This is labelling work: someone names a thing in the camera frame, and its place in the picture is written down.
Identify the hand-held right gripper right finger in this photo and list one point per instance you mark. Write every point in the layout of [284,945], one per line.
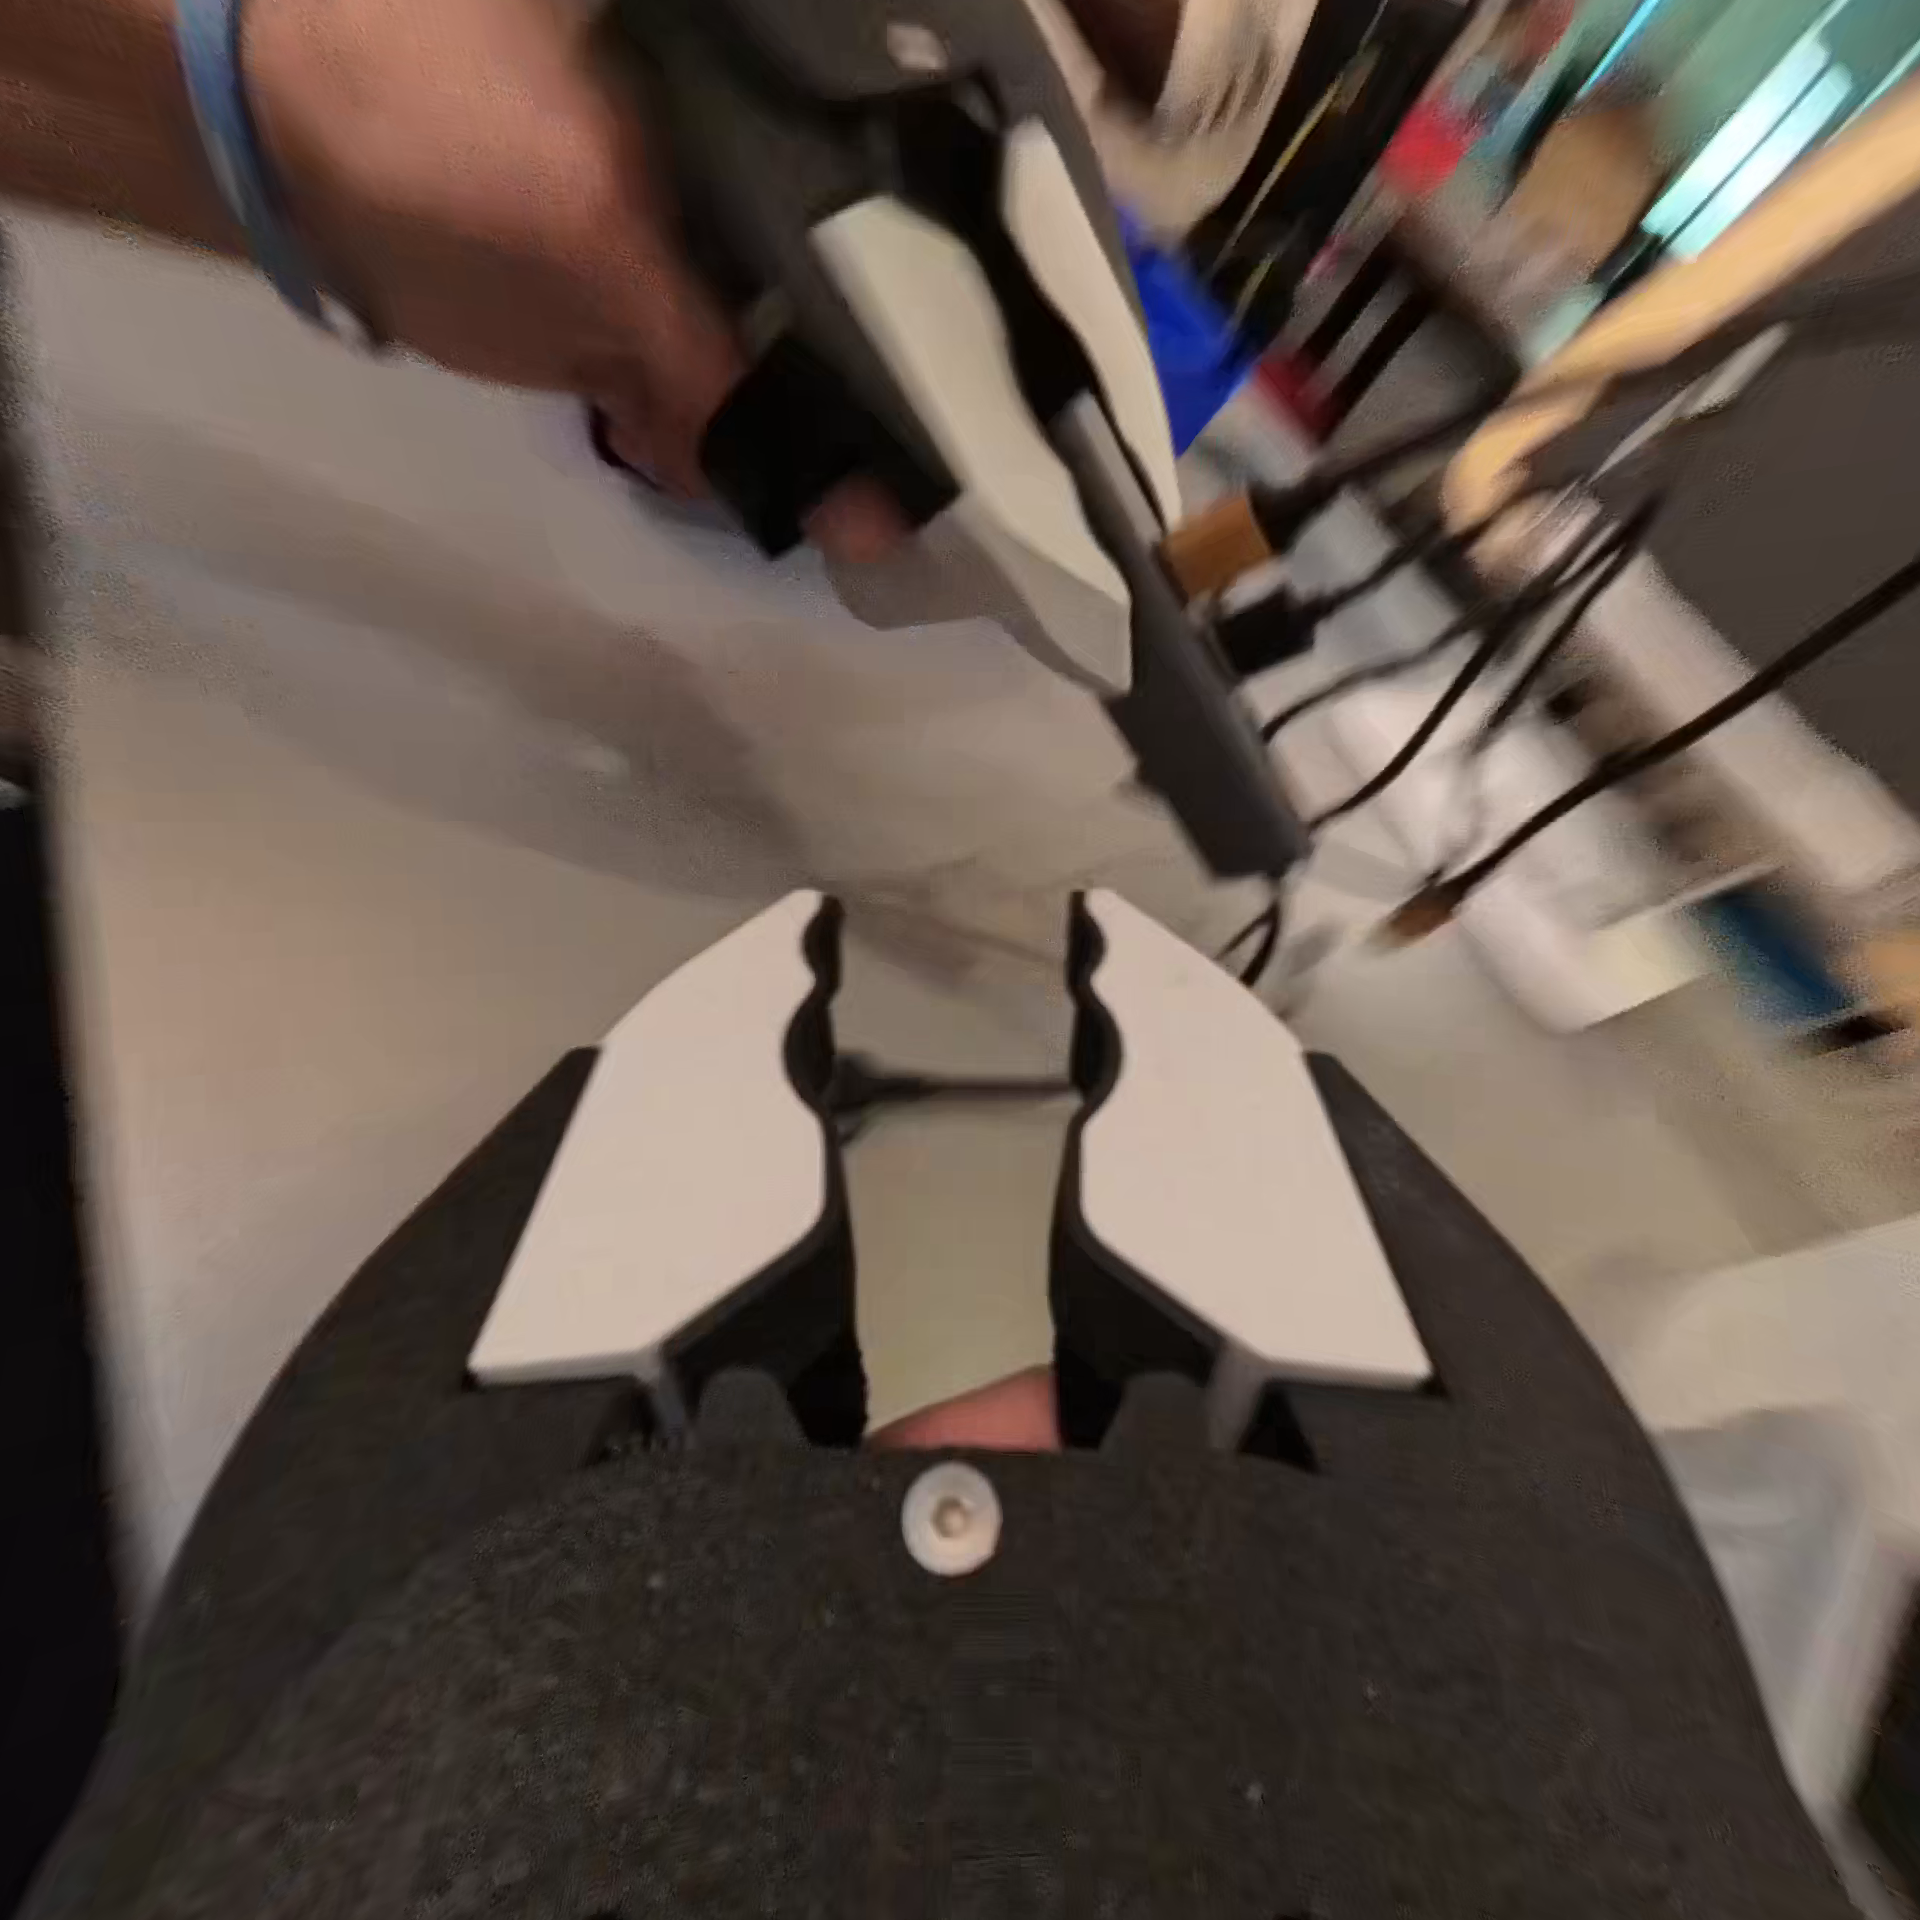
[1230,1171]

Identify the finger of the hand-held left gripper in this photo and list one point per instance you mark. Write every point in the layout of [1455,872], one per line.
[974,434]
[1088,271]

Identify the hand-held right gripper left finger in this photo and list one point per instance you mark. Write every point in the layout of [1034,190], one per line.
[661,1171]

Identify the blue plastic bin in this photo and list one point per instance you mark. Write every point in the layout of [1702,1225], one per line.
[1184,346]

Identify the black multi-port USB hub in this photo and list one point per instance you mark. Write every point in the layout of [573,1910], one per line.
[1202,720]

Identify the person's left forearm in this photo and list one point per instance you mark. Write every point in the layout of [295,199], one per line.
[90,105]

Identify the grey desk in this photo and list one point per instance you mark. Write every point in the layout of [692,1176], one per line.
[376,900]

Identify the person's left hand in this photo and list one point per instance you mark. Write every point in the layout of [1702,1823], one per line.
[494,194]

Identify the white folding stand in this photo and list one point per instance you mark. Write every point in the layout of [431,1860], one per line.
[1590,931]

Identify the blue wristband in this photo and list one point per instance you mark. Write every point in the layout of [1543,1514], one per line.
[224,136]

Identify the person's dark clothing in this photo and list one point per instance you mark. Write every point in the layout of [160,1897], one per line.
[45,1200]

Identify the wood-framed black board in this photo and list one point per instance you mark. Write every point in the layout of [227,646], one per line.
[1724,276]

